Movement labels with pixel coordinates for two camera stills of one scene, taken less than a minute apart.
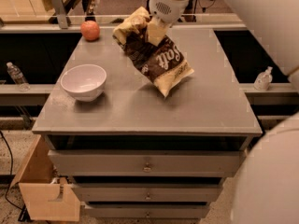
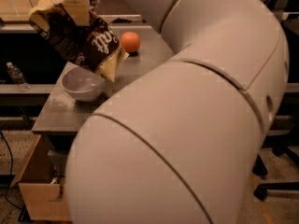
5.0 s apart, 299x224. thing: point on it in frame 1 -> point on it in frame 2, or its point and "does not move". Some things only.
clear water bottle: [18, 77] does not move
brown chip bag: [160, 64] -> [96, 47]
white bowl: [84, 82] does not move
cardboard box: [45, 195] does not move
